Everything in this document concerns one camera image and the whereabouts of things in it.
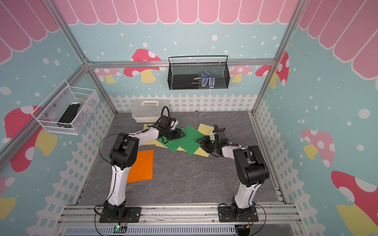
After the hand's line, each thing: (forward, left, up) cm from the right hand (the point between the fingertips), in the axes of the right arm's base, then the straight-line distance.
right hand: (197, 142), depth 95 cm
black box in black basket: (+26, +7, +28) cm, 39 cm away
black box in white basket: (-4, +62, +30) cm, 69 cm away
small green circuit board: (-46, +40, -8) cm, 61 cm away
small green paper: (0, +16, -4) cm, 16 cm away
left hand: (+7, +11, -4) cm, 13 cm away
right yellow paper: (+16, -7, -8) cm, 19 cm away
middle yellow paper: (+3, +29, -5) cm, 29 cm away
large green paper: (-2, +6, +2) cm, 6 cm away
